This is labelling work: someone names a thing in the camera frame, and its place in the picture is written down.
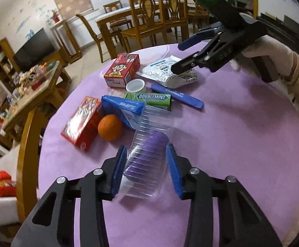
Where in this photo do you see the person's right hand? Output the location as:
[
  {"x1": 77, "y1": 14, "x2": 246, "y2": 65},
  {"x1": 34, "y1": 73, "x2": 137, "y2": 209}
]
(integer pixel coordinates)
[{"x1": 229, "y1": 35, "x2": 298, "y2": 81}]

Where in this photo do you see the white tissue packet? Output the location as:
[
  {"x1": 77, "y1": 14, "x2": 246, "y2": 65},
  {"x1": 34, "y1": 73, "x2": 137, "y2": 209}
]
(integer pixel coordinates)
[{"x1": 137, "y1": 56, "x2": 199, "y2": 88}]

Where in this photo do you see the wooden dining table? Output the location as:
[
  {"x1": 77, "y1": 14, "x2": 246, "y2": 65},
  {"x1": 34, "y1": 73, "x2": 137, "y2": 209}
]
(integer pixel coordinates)
[{"x1": 95, "y1": 0, "x2": 191, "y2": 57}]

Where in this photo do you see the black television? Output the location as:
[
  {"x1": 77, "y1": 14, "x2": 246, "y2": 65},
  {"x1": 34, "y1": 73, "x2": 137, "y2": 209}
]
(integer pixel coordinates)
[{"x1": 13, "y1": 28, "x2": 55, "y2": 71}]

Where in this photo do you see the blue printed plastic strip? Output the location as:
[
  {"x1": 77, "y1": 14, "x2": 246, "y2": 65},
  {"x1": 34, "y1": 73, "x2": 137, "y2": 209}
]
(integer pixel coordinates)
[{"x1": 150, "y1": 83, "x2": 204, "y2": 111}]

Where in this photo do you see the small white cup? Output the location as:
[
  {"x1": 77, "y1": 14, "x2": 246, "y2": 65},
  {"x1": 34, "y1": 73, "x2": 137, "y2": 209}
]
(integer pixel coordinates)
[{"x1": 126, "y1": 78, "x2": 146, "y2": 93}]

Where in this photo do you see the tall narrow wooden stand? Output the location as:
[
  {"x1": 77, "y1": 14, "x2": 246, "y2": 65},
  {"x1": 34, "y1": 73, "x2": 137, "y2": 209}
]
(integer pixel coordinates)
[{"x1": 49, "y1": 19, "x2": 83, "y2": 62}]

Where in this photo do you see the wooden coffee table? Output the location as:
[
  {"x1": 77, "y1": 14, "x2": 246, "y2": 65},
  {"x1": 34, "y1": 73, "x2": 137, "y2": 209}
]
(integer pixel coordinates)
[{"x1": 1, "y1": 62, "x2": 71, "y2": 144}]

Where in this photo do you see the purple tablecloth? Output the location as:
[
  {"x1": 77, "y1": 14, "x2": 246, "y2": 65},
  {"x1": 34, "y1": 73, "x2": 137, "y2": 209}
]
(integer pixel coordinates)
[{"x1": 38, "y1": 42, "x2": 299, "y2": 247}]

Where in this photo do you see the red milk carton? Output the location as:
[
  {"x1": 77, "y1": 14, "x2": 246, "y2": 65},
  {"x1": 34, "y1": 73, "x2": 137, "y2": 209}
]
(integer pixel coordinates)
[
  {"x1": 104, "y1": 54, "x2": 141, "y2": 88},
  {"x1": 61, "y1": 96, "x2": 104, "y2": 152}
]

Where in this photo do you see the orange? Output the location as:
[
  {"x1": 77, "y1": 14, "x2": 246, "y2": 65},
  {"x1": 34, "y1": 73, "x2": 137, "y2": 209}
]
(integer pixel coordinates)
[{"x1": 98, "y1": 114, "x2": 123, "y2": 142}]

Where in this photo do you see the clear ribbed plastic tray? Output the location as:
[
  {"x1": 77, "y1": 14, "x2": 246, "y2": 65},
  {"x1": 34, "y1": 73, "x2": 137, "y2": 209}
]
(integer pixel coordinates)
[{"x1": 113, "y1": 104, "x2": 174, "y2": 201}]

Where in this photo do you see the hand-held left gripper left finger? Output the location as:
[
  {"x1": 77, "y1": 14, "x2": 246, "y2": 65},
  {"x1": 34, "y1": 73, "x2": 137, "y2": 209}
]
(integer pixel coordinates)
[{"x1": 11, "y1": 145, "x2": 127, "y2": 247}]

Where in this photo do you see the green chewing gum pack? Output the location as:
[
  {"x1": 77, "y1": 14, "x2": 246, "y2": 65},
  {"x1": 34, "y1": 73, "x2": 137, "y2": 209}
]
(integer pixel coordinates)
[{"x1": 123, "y1": 92, "x2": 173, "y2": 112}]

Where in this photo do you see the pile of assorted small items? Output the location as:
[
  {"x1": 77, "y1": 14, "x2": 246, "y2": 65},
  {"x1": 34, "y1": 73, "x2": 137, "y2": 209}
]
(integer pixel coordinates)
[{"x1": 0, "y1": 62, "x2": 60, "y2": 134}]

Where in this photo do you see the white sofa cushion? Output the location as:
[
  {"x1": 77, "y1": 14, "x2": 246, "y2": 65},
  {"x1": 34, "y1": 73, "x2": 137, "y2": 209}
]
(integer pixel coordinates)
[{"x1": 0, "y1": 144, "x2": 40, "y2": 228}]

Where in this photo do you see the blue snack packet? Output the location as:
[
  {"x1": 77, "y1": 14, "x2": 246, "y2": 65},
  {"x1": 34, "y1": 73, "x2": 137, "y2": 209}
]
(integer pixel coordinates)
[{"x1": 101, "y1": 95, "x2": 146, "y2": 130}]

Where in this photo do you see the red snack bag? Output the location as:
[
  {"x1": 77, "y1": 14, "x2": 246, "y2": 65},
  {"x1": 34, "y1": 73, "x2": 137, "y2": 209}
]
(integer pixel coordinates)
[{"x1": 0, "y1": 170, "x2": 17, "y2": 197}]

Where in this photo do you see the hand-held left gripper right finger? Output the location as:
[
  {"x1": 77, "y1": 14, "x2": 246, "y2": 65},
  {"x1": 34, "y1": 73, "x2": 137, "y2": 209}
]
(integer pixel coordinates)
[{"x1": 166, "y1": 143, "x2": 284, "y2": 247}]

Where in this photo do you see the wooden dining chair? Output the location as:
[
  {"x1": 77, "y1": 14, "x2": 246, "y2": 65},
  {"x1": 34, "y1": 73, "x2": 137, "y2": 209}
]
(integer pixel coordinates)
[
  {"x1": 120, "y1": 0, "x2": 165, "y2": 54},
  {"x1": 103, "y1": 0, "x2": 133, "y2": 44},
  {"x1": 76, "y1": 14, "x2": 106, "y2": 63},
  {"x1": 162, "y1": 0, "x2": 190, "y2": 44},
  {"x1": 188, "y1": 0, "x2": 212, "y2": 35}
]

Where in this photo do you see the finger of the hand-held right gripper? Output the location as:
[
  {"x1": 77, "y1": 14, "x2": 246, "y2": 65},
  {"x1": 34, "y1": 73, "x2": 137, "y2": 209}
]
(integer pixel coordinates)
[
  {"x1": 171, "y1": 32, "x2": 224, "y2": 74},
  {"x1": 178, "y1": 23, "x2": 228, "y2": 51}
]

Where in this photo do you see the wooden bookshelf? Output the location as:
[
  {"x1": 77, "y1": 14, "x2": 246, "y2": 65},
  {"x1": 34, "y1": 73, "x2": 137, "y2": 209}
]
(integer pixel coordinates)
[{"x1": 0, "y1": 37, "x2": 19, "y2": 93}]

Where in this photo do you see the wooden sofa frame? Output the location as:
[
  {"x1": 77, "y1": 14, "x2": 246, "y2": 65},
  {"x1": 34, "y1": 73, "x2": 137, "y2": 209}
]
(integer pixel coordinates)
[{"x1": 16, "y1": 107, "x2": 62, "y2": 223}]

